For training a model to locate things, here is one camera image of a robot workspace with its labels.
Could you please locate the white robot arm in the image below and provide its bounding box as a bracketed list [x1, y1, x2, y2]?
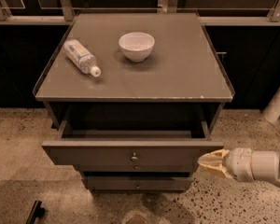
[198, 87, 280, 188]

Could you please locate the metal railing frame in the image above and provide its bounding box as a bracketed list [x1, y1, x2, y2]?
[0, 0, 280, 26]

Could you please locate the black handle object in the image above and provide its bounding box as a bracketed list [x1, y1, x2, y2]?
[25, 201, 45, 224]

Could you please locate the clear plastic water bottle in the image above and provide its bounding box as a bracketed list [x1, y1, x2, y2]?
[63, 39, 102, 77]

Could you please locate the grey drawer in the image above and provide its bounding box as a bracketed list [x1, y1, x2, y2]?
[84, 176, 192, 191]
[74, 163, 198, 173]
[42, 122, 223, 166]

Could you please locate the grey lower drawer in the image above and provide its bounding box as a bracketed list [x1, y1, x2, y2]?
[84, 176, 192, 191]

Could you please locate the grey drawer cabinet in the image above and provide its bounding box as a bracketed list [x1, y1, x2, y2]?
[35, 13, 234, 182]

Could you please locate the grey top drawer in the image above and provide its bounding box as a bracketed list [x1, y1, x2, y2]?
[42, 122, 223, 166]

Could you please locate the grey middle drawer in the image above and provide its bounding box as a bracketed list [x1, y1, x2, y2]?
[74, 163, 198, 173]

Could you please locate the white ceramic bowl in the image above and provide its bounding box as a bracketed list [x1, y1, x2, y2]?
[119, 32, 155, 62]

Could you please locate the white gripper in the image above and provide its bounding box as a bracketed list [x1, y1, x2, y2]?
[198, 147, 254, 182]

